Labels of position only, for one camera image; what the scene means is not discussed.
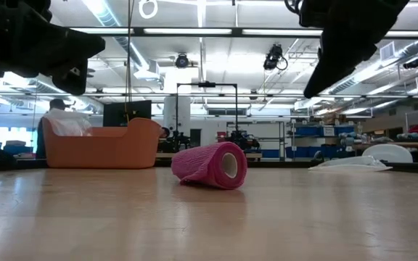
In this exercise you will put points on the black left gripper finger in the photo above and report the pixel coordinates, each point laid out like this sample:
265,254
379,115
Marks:
73,79
67,47

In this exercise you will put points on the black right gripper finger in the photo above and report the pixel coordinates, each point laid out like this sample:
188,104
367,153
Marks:
336,58

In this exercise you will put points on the clear plastic zip bag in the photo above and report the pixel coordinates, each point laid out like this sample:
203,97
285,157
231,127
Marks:
350,165

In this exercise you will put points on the pink elastic bandage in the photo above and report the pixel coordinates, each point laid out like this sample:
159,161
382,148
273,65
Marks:
205,165

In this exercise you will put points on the clear zip bag with bandage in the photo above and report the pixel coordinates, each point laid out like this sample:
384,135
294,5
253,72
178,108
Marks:
67,123

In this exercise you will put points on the person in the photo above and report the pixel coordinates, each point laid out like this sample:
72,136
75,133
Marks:
56,104

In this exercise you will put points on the black partition screen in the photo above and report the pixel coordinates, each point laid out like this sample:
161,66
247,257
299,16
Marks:
122,112

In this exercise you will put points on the blue bin shelving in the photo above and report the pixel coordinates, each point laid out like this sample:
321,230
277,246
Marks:
321,131

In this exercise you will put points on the orange plastic bin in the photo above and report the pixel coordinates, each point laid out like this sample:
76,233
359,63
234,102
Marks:
103,150

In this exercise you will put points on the black background robot station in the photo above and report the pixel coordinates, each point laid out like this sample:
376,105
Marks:
243,139

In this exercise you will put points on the black hanging camera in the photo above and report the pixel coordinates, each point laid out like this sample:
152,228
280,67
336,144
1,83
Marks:
181,61
272,56

